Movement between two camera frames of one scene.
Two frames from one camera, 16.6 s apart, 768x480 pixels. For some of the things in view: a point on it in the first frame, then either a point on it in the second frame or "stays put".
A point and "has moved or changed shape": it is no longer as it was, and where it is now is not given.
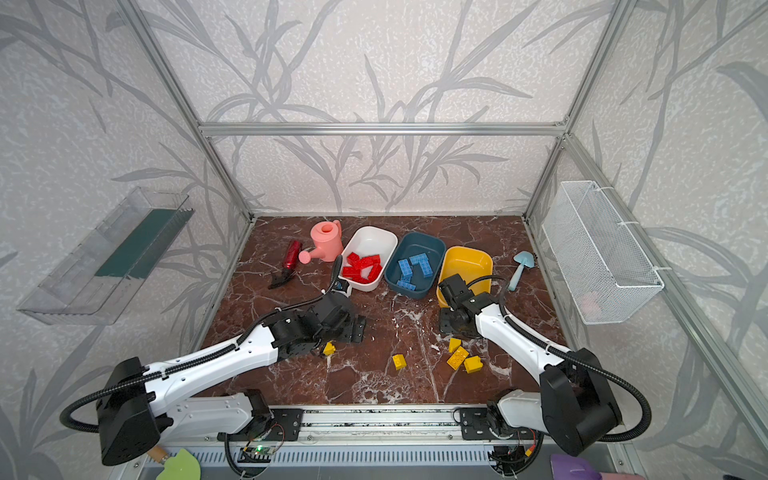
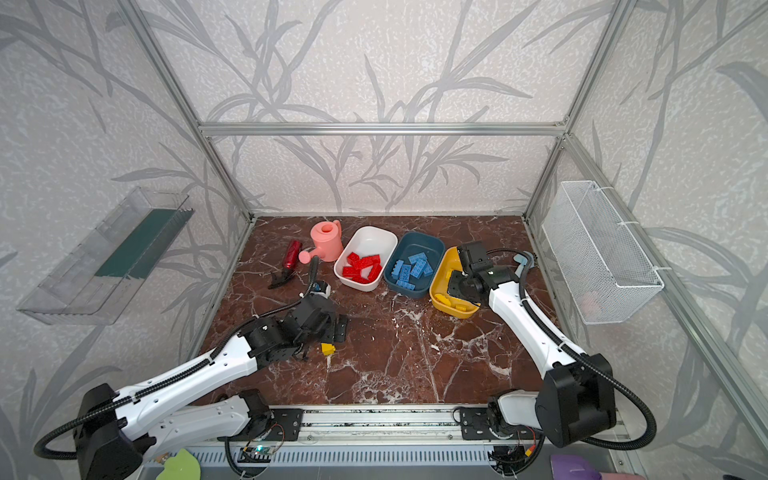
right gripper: [452, 321] to [455, 287]
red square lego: [353, 259] stays put
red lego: [375, 271] stays put
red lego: [371, 261] stays put
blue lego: [405, 268] stays put
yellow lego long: [457, 358] has moved or changed shape
